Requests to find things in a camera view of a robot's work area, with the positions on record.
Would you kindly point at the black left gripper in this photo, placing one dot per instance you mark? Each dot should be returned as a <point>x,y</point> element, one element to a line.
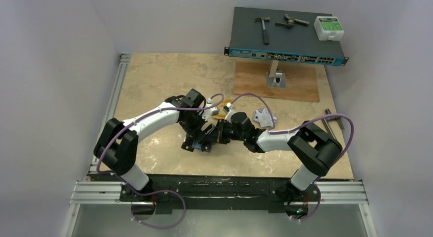
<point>196,133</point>

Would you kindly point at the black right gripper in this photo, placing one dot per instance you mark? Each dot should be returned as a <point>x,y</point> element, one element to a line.
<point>217,136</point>

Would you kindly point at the blue leather card holder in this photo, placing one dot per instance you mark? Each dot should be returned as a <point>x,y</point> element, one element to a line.
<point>196,144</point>

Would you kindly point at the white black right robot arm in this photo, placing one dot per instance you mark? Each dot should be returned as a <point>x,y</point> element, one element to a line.
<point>316,149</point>

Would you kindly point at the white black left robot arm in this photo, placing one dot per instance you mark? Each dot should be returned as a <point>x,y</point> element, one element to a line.
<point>118,143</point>

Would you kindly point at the orange credit card stack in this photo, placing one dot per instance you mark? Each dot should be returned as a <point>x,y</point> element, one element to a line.
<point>221,114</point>

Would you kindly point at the plywood board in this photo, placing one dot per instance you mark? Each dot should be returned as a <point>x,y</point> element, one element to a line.
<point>301,82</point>

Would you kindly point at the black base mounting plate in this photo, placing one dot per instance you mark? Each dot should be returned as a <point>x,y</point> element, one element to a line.
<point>166,193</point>

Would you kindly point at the small grey hammer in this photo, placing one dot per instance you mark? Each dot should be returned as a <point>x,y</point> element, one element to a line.
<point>265,36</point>

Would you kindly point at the dark metal clamp tool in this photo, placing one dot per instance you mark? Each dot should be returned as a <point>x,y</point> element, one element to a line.
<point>291,21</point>

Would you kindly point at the white green electrical box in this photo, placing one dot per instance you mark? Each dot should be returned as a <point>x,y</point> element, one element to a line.
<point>328,28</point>

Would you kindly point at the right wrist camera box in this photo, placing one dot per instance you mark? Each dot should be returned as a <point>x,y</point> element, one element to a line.
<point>229,110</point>

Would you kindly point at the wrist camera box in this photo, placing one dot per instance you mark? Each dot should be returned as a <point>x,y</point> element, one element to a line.
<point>210,110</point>
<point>229,110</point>

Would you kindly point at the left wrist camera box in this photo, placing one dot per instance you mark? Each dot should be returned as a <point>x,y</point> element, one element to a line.
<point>210,110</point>

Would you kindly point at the metal stand post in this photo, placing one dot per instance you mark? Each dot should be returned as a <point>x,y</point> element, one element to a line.
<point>275,77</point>

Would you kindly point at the grey metal crank handle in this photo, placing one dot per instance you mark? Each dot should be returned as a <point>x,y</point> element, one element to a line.
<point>338,119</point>

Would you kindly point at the blue network switch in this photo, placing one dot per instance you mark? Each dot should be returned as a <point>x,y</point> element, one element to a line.
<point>297,44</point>

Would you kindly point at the aluminium frame rail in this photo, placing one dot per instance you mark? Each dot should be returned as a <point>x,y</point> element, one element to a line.
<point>144,80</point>

